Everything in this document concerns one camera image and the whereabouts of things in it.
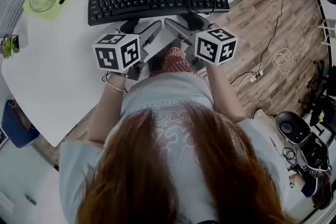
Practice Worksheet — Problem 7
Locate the person's left forearm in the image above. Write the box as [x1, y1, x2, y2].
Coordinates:
[86, 72, 130, 144]

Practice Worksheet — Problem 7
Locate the black round bin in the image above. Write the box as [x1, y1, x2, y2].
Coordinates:
[275, 111, 312, 144]

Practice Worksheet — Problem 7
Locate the person with head camera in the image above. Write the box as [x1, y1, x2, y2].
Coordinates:
[58, 71, 292, 224]

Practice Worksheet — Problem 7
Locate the dark beaded bracelet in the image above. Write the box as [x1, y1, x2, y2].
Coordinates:
[108, 71, 130, 79]

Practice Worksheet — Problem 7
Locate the silver bangle bracelet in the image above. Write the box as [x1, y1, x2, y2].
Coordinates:
[101, 74, 128, 93]

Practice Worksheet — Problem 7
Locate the white table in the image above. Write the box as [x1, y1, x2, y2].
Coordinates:
[1, 0, 247, 148]

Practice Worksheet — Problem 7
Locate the blue chair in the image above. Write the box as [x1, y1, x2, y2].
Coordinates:
[1, 99, 40, 150]

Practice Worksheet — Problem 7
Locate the black floor cable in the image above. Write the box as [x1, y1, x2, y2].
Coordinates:
[258, 0, 287, 74]

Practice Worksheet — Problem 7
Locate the red checkered skirt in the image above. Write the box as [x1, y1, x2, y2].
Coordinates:
[149, 46, 201, 78]

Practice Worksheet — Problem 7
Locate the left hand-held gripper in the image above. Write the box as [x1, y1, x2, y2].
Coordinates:
[92, 17, 163, 81]

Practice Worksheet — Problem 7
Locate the white power strip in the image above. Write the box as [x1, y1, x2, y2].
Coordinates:
[249, 70, 264, 83]

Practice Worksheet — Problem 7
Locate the person's right forearm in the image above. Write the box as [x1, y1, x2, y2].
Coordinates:
[205, 63, 247, 124]

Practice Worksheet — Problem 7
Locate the small potted green plant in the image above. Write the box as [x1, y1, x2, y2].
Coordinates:
[0, 31, 28, 60]

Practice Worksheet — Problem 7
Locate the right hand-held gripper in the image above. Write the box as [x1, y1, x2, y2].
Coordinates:
[164, 13, 239, 69]

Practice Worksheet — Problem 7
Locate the brown bag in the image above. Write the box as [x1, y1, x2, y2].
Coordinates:
[8, 100, 33, 131]

